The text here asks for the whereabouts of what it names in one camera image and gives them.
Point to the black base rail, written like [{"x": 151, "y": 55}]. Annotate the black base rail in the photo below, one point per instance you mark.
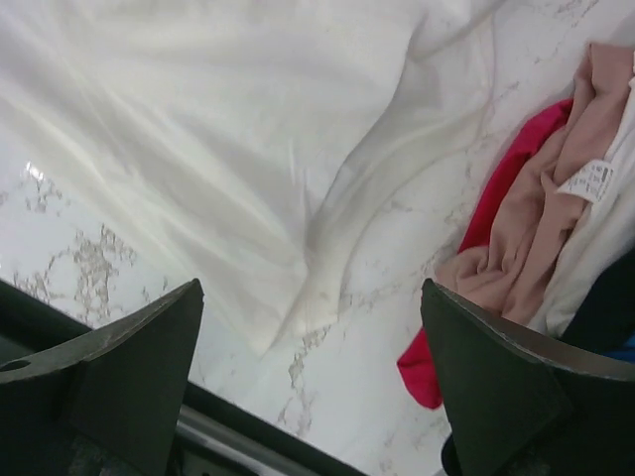
[{"x": 212, "y": 437}]

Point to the blue t shirt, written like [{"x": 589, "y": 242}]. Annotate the blue t shirt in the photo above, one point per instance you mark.
[{"x": 625, "y": 353}]

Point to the red t shirt on table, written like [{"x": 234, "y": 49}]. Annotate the red t shirt on table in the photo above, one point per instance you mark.
[{"x": 416, "y": 365}]

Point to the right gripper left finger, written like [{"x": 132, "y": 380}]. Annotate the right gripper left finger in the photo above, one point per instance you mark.
[{"x": 105, "y": 402}]

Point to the black t shirt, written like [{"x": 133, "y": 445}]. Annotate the black t shirt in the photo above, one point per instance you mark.
[{"x": 604, "y": 323}]

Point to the white t shirt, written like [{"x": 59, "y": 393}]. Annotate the white t shirt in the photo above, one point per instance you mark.
[{"x": 245, "y": 143}]

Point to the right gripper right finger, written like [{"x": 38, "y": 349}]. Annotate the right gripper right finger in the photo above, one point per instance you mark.
[{"x": 521, "y": 403}]

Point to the beige pink t shirt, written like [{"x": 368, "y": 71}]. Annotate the beige pink t shirt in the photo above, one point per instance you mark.
[{"x": 509, "y": 275}]

